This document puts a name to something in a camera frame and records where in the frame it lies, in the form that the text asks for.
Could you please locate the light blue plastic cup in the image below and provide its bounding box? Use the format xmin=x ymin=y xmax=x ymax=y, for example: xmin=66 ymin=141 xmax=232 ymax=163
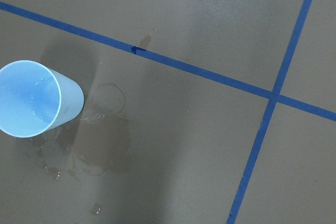
xmin=1 ymin=60 xmax=84 ymax=138

